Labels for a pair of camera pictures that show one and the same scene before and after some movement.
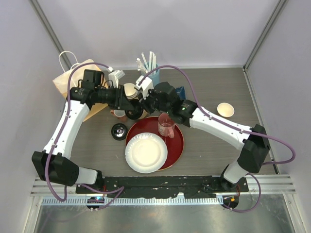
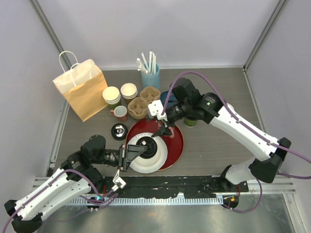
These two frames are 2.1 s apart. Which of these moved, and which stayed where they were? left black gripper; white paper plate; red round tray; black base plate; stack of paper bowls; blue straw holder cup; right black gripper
Moved: left black gripper; right black gripper
Stayed: blue straw holder cup; black base plate; white paper plate; red round tray; stack of paper bowls
